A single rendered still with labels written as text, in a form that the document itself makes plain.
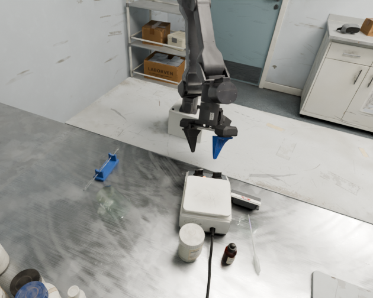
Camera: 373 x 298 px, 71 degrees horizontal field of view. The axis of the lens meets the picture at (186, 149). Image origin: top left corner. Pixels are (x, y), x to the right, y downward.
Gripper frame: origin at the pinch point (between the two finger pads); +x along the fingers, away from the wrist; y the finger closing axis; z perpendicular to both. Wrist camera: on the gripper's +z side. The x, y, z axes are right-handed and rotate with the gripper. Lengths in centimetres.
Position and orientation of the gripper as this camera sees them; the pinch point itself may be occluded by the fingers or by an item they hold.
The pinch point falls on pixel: (204, 144)
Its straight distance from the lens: 77.5
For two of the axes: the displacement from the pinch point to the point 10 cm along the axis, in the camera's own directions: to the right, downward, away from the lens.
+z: 7.4, -0.3, 6.7
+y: -6.6, -2.1, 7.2
